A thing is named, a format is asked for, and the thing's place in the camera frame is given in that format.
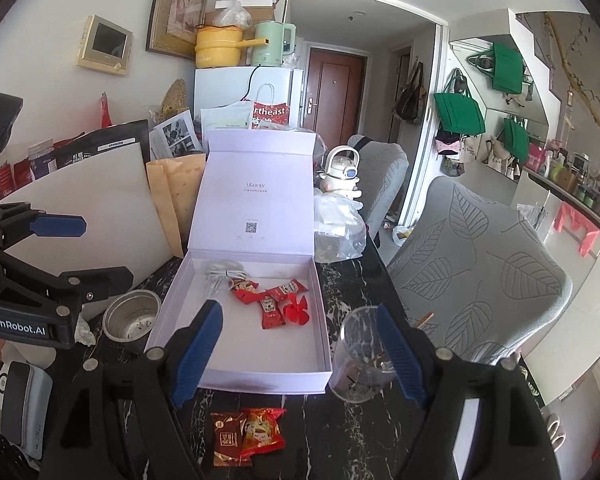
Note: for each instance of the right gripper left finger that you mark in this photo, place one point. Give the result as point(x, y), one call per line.
point(190, 349)

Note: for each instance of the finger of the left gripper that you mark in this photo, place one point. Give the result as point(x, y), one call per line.
point(58, 225)

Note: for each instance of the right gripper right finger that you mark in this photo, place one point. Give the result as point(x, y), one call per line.
point(404, 362)

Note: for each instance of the red ketchup packet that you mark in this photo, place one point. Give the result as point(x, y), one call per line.
point(271, 315)
point(280, 292)

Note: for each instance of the red cartoon couple candy packet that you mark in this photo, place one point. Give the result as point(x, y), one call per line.
point(262, 434)

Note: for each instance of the clear glass cup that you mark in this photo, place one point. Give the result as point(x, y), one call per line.
point(361, 366)

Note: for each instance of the crumpled white tissue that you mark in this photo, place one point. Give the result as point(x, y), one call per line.
point(83, 333)

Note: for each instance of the metal bowl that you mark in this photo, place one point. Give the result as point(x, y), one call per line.
point(131, 316)

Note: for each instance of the dark red foil candy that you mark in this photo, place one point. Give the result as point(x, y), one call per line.
point(228, 430)

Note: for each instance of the white blue device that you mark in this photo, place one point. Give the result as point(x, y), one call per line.
point(25, 391)

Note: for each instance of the white gift box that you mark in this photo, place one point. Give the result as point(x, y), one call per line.
point(255, 213)

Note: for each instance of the grey leaf pattern chair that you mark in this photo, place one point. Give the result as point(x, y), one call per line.
point(481, 271)

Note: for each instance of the brown paper envelope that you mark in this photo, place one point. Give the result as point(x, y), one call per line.
point(174, 184)

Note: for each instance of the clear plastic bag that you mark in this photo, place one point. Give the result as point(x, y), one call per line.
point(339, 229)

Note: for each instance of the black white magazine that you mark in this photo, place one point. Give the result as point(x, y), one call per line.
point(175, 137)

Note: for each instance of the woven straw fan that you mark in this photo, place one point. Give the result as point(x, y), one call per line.
point(174, 102)

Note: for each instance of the white robot toy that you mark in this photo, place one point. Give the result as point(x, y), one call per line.
point(340, 174)

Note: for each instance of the white refrigerator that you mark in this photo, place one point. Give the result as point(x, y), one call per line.
point(217, 87)

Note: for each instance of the red white paper bag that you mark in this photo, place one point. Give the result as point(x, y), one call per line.
point(267, 109)

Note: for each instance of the yellow pot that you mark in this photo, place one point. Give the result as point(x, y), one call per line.
point(218, 47)

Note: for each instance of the green tote bag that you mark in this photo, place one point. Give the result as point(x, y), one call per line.
point(457, 110)

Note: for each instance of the framed picture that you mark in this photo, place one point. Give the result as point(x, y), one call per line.
point(173, 25)

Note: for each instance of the green electric kettle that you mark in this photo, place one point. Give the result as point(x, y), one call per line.
point(280, 40)

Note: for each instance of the brown door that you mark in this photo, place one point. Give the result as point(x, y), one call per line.
point(334, 91)

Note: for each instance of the red plastic propeller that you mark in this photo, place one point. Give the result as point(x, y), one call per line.
point(296, 309)

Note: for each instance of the wall intercom panel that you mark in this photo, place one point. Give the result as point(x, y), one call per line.
point(105, 47)

